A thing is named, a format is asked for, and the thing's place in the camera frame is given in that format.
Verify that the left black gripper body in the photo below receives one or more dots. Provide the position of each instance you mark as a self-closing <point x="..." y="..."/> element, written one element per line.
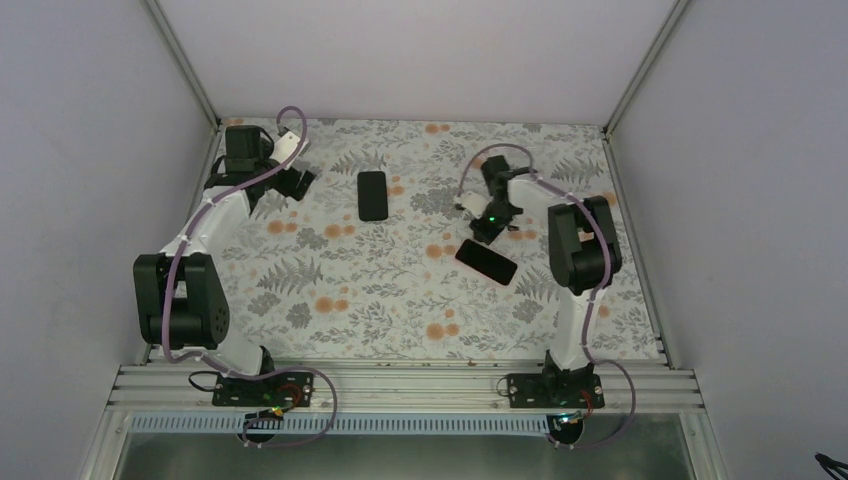
<point x="291" y="182"/>

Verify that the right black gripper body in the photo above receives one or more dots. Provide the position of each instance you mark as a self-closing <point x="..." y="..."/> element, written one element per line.
<point x="488" y="229"/>

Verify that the black phone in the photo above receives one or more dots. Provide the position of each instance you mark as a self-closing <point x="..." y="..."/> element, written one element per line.
<point x="486" y="262"/>
<point x="372" y="197"/>

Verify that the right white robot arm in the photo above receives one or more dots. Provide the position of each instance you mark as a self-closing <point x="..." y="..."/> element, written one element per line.
<point x="583" y="247"/>

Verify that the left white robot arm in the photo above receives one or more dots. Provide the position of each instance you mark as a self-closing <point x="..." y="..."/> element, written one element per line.
<point x="181" y="303"/>

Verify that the black phone on mat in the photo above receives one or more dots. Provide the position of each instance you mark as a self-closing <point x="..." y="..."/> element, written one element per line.
<point x="372" y="197"/>

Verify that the floral patterned mat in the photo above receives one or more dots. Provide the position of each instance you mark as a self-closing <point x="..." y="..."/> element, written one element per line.
<point x="308" y="279"/>

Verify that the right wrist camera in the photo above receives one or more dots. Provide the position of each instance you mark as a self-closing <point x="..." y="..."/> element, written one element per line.
<point x="473" y="203"/>

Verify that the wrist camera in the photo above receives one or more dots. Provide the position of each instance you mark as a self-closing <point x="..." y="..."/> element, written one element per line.
<point x="288" y="147"/>
<point x="473" y="203"/>

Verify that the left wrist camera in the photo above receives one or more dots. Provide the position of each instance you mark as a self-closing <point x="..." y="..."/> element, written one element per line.
<point x="288" y="147"/>

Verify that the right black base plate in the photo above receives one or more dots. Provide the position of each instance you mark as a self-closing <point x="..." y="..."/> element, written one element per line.
<point x="534" y="391"/>

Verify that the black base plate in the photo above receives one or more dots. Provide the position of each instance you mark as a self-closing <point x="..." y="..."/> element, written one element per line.
<point x="293" y="389"/>
<point x="534" y="391"/>

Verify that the left aluminium corner post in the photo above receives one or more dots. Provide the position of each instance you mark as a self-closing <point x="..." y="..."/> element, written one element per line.
<point x="179" y="55"/>

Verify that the aluminium corner post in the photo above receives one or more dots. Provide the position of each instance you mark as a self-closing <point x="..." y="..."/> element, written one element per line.
<point x="179" y="55"/>
<point x="649" y="59"/>

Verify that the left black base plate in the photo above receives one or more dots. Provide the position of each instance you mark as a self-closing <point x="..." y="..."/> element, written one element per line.
<point x="293" y="389"/>

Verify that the aluminium front rail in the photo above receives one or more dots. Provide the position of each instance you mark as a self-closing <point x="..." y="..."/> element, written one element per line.
<point x="450" y="387"/>

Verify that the white slotted cable duct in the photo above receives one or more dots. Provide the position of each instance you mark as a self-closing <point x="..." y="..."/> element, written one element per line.
<point x="344" y="424"/>

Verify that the right aluminium corner post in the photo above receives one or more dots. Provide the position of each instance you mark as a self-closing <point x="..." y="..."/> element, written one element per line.
<point x="649" y="59"/>

